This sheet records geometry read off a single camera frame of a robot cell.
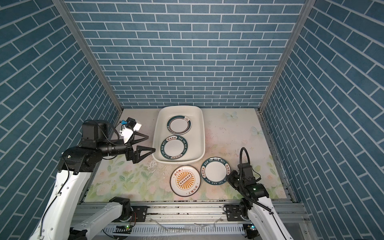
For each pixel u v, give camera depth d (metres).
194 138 1.02
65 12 0.72
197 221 0.73
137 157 0.52
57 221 0.36
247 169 0.64
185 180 0.84
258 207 0.53
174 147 0.98
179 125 1.09
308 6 0.71
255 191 0.58
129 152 0.51
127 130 0.51
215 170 0.89
